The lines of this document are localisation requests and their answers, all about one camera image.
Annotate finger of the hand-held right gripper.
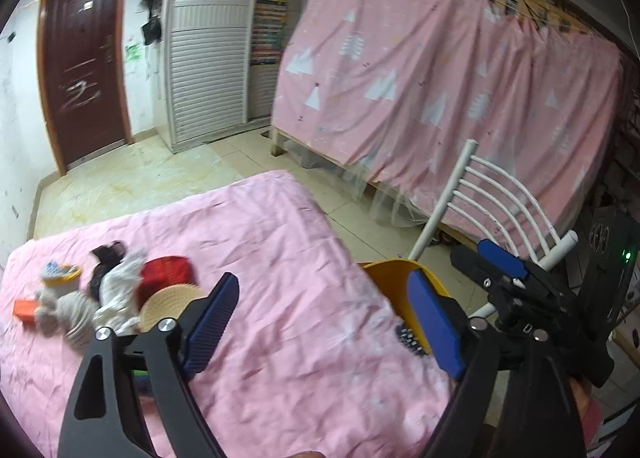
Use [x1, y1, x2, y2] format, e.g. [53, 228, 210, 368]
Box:
[450, 245, 506, 299]
[476, 238, 576, 309]

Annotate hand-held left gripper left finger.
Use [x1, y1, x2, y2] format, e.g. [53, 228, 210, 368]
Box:
[57, 272, 241, 458]

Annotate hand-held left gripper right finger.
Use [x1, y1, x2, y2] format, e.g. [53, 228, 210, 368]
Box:
[406, 270, 586, 458]

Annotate yellow plastic bin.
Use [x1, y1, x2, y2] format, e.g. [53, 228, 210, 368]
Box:
[360, 259, 453, 355]

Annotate orange thread spool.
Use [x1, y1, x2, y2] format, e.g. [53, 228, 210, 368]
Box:
[13, 299, 40, 325]

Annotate person's right forearm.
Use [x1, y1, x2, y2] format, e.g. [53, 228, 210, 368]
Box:
[570, 375, 606, 454]

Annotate black dotted item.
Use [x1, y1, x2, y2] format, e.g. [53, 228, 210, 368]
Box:
[395, 325, 433, 356]

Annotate beige woven bowl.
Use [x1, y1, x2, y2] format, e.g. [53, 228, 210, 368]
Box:
[137, 284, 208, 333]

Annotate pink sheet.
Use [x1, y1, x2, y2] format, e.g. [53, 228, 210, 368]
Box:
[0, 170, 456, 458]

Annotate white metal chair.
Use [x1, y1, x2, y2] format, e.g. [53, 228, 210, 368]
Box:
[407, 139, 578, 319]

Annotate white crumpled cloth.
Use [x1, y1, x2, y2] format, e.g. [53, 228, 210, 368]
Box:
[95, 249, 148, 333]

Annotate white mosquito net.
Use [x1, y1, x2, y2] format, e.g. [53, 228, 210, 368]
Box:
[300, 143, 431, 229]

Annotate black crumpled cloth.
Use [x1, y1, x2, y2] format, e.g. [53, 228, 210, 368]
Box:
[89, 240, 128, 301]

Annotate grey white sock bundle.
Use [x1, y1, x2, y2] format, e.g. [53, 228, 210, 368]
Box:
[34, 288, 98, 351]

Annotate blue white yellow-rimmed cup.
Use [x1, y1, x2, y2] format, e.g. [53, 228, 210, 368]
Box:
[40, 262, 83, 286]

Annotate pink printed bed curtain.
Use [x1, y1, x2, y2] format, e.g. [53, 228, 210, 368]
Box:
[270, 0, 623, 239]

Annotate white shutter cabinet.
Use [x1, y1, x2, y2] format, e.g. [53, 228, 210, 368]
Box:
[162, 0, 316, 153]

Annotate dark brown door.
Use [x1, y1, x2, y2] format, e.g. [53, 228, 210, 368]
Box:
[37, 0, 133, 176]

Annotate colourful chart poster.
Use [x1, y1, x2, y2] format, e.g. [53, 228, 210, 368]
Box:
[250, 0, 288, 67]

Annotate black hanging bag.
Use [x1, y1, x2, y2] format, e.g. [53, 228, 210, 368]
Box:
[141, 18, 163, 45]

